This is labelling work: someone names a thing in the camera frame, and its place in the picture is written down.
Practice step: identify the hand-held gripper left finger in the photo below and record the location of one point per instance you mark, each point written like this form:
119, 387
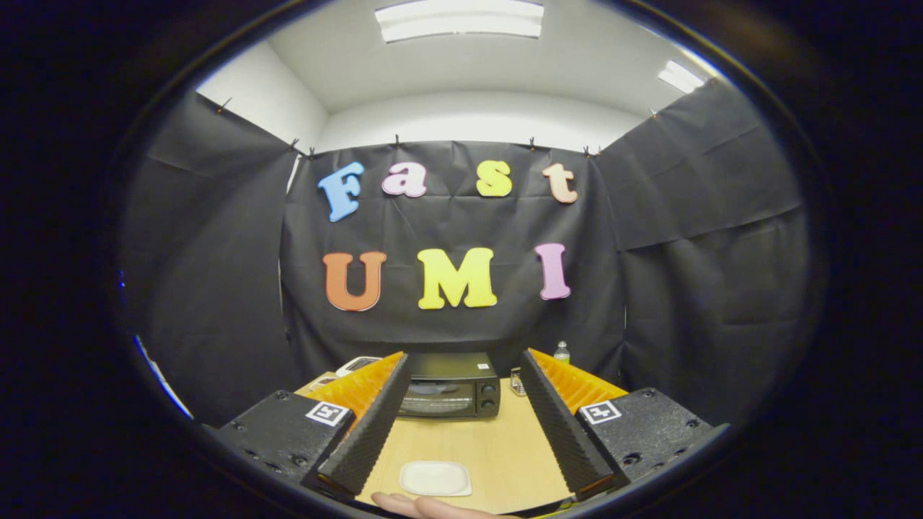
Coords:
368, 432

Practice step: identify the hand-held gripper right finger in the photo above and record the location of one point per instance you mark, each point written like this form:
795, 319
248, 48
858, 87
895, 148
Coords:
559, 432

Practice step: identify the black toaster oven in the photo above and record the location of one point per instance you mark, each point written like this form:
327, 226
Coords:
451, 367

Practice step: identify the white pop-up toaster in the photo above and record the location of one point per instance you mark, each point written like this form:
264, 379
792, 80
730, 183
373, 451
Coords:
357, 365

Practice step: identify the green label clear bottle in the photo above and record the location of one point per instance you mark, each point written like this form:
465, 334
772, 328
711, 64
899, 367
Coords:
562, 353

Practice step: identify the white square plate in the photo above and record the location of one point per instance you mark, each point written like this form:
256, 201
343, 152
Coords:
435, 478

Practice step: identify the small ceiling light panel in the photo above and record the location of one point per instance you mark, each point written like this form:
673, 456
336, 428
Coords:
681, 76

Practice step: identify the long ceiling light panel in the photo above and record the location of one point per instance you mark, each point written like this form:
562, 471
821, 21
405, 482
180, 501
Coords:
461, 20

